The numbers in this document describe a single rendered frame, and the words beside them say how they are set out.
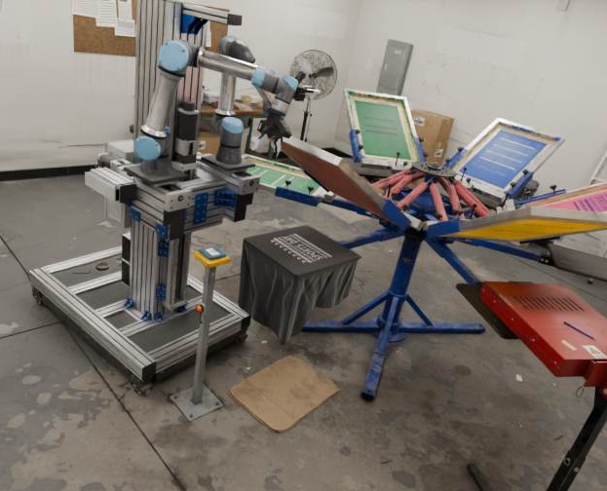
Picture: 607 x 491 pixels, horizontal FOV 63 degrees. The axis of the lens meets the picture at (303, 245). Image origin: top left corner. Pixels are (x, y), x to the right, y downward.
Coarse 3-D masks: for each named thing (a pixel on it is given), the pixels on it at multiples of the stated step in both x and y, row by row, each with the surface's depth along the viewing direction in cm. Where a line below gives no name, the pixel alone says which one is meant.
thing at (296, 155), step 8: (288, 152) 261; (296, 152) 246; (296, 160) 271; (304, 160) 255; (304, 168) 282; (312, 168) 264; (320, 176) 278; (328, 184) 287; (336, 184) 269; (336, 192) 299; (344, 192) 280; (352, 200) 291
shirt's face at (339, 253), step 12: (300, 228) 294; (312, 228) 297; (252, 240) 268; (264, 240) 271; (312, 240) 282; (324, 240) 285; (276, 252) 260; (336, 252) 272; (348, 252) 275; (288, 264) 250; (300, 264) 253; (312, 264) 255; (324, 264) 257
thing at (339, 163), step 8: (256, 128) 250; (288, 144) 238; (296, 144) 232; (304, 144) 230; (304, 152) 233; (312, 152) 226; (320, 152) 223; (328, 160) 219; (336, 160) 217; (344, 168) 219; (352, 176) 226; (360, 184) 233; (368, 192) 240; (376, 200) 247
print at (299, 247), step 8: (272, 240) 273; (280, 240) 274; (288, 240) 276; (296, 240) 278; (304, 240) 280; (288, 248) 266; (296, 248) 268; (304, 248) 270; (312, 248) 271; (320, 248) 273; (296, 256) 260; (304, 256) 261; (312, 256) 263; (320, 256) 264; (328, 256) 266
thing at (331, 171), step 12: (312, 156) 230; (324, 168) 240; (336, 168) 222; (336, 180) 256; (348, 180) 235; (348, 192) 271; (360, 192) 246; (360, 204) 285; (372, 204) 259; (384, 216) 278
